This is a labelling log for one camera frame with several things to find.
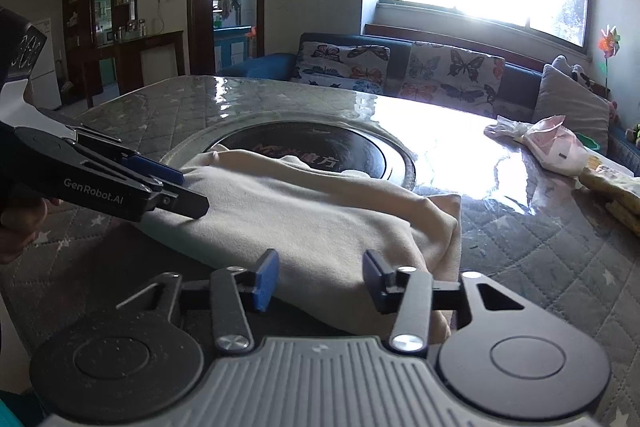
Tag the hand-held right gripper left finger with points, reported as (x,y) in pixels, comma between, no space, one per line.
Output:
(265,282)

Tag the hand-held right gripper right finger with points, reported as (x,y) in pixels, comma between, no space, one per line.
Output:
(377,282)

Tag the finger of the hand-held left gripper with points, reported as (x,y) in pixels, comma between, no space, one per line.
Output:
(187,205)
(150,169)

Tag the cream long-sleeve garment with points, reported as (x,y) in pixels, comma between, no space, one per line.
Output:
(310,217)

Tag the person's left hand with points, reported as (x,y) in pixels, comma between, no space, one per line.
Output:
(20,232)

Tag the white refrigerator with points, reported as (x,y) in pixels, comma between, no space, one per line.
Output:
(45,82)

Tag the dark wooden cabinet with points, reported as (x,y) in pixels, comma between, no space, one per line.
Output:
(80,57)

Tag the round black table heater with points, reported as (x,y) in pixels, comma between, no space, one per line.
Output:
(310,142)

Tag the blue white cabinet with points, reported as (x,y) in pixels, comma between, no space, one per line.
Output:
(232,49)

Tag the grey quilted table cover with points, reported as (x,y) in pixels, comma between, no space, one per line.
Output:
(525,247)

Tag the blue sofa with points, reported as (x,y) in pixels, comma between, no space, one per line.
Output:
(280,62)

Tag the crumpled clear plastic bag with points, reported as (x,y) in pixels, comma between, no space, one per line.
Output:
(505,127)

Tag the small butterfly print cushion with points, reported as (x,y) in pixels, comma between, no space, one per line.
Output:
(340,67)

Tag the large butterfly print cushion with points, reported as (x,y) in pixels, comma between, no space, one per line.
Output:
(450,77)

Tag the white pink garment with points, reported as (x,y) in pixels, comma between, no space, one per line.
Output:
(555,147)

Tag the green bowl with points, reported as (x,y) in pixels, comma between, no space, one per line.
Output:
(587,142)

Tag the folded yellow blanket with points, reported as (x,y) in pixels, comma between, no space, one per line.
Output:
(620,192)

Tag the grey cushion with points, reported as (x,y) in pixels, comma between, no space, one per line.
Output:
(570,107)

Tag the black white plush toy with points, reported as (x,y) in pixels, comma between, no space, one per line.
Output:
(575,72)

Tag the teddy bear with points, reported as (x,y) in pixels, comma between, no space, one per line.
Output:
(634,133)

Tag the colourful pinwheel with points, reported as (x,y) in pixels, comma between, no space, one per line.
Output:
(609,44)

